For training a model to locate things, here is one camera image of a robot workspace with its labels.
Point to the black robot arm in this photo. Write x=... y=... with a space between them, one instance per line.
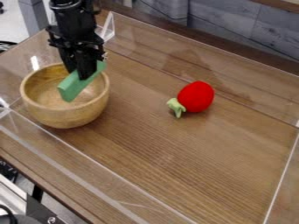
x=70 y=2

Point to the green rectangular stick block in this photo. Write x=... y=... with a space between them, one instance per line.
x=73 y=85

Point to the brown wooden bowl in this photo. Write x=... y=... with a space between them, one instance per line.
x=47 y=107

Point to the red plush strawberry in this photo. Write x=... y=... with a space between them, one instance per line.
x=194 y=98

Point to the black metal bracket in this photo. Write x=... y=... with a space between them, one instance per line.
x=38 y=211

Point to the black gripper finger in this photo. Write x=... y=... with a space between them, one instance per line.
x=87 y=64
x=70 y=62

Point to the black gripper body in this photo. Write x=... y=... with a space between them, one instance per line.
x=74 y=32

